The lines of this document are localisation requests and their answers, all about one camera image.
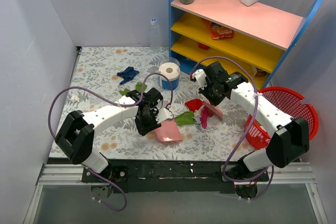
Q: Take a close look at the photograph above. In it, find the small green paper scrap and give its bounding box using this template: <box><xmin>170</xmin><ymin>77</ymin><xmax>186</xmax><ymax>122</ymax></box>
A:
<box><xmin>135</xmin><ymin>82</ymin><xmax>147</xmax><ymax>92</ymax></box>

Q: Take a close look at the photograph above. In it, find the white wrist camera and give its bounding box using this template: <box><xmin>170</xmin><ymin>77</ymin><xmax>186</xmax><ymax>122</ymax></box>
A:
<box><xmin>155</xmin><ymin>107</ymin><xmax>174</xmax><ymax>124</ymax></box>
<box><xmin>190</xmin><ymin>69</ymin><xmax>207</xmax><ymax>90</ymax></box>

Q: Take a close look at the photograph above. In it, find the red paper scrap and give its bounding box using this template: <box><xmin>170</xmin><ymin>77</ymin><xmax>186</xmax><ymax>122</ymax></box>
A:
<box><xmin>185</xmin><ymin>99</ymin><xmax>203</xmax><ymax>112</ymax></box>

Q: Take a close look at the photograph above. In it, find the dark blue paper scrap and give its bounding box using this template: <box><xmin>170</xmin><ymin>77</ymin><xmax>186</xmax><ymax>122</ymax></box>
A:
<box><xmin>117</xmin><ymin>67</ymin><xmax>139</xmax><ymax>85</ymax></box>

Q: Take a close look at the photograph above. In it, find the clear plastic water bottle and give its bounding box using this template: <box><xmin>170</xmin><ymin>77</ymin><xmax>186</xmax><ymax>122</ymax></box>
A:
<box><xmin>150</xmin><ymin>18</ymin><xmax>161</xmax><ymax>51</ymax></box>

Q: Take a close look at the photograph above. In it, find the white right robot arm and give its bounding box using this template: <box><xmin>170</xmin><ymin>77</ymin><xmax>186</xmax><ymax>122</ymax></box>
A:
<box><xmin>190</xmin><ymin>61</ymin><xmax>310</xmax><ymax>182</ymax></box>

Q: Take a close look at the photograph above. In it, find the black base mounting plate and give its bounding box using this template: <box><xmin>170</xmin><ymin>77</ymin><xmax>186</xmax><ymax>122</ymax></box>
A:
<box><xmin>81</xmin><ymin>159</ymin><xmax>271</xmax><ymax>195</ymax></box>

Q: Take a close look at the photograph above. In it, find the red mesh waste basket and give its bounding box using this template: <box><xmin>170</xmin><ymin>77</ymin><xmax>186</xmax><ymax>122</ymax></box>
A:
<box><xmin>246</xmin><ymin>87</ymin><xmax>319</xmax><ymax>149</ymax></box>

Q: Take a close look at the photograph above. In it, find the aluminium frame rail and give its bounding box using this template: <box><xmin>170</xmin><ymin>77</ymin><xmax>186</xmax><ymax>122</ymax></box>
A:
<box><xmin>23</xmin><ymin>162</ymin><xmax>328</xmax><ymax>223</ymax></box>

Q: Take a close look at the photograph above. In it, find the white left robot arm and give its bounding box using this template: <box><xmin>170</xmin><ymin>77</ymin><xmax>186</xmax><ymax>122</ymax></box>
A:
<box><xmin>55</xmin><ymin>88</ymin><xmax>173</xmax><ymax>182</ymax></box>

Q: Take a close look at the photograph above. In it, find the magenta paper scrap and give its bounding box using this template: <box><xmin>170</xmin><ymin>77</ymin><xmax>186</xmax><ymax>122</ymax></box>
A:
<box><xmin>200</xmin><ymin>106</ymin><xmax>213</xmax><ymax>129</ymax></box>

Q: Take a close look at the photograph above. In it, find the pink hand brush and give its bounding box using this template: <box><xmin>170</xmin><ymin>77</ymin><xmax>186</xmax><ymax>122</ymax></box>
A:
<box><xmin>203</xmin><ymin>101</ymin><xmax>224</xmax><ymax>121</ymax></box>

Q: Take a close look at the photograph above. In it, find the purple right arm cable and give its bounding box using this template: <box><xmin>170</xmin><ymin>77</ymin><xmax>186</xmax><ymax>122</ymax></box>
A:
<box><xmin>189</xmin><ymin>56</ymin><xmax>275</xmax><ymax>201</ymax></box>

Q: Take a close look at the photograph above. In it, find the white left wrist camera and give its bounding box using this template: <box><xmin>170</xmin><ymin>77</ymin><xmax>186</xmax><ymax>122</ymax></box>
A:
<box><xmin>155</xmin><ymin>107</ymin><xmax>174</xmax><ymax>124</ymax></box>

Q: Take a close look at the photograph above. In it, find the brown box lower shelf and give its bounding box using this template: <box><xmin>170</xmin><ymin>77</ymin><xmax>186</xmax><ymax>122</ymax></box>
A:
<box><xmin>250</xmin><ymin>65</ymin><xmax>268</xmax><ymax>77</ymax></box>

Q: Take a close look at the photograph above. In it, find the orange snack packet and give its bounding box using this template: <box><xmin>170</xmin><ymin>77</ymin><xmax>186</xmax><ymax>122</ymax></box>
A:
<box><xmin>203</xmin><ymin>19</ymin><xmax>235</xmax><ymax>40</ymax></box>

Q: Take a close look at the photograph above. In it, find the pink dustpan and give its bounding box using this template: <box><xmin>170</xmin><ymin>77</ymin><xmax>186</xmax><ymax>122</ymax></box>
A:
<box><xmin>153</xmin><ymin>120</ymin><xmax>183</xmax><ymax>144</ymax></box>

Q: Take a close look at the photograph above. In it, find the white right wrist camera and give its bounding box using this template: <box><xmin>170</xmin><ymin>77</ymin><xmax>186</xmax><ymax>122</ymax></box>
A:
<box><xmin>190</xmin><ymin>69</ymin><xmax>207</xmax><ymax>90</ymax></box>

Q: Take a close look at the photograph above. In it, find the white toilet paper roll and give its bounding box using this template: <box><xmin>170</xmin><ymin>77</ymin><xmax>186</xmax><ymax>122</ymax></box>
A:
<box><xmin>159</xmin><ymin>62</ymin><xmax>180</xmax><ymax>81</ymax></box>

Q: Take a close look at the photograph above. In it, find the blue yellow pink shelf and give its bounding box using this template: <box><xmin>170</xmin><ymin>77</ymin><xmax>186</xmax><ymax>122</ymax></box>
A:
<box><xmin>169</xmin><ymin>0</ymin><xmax>323</xmax><ymax>89</ymax></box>

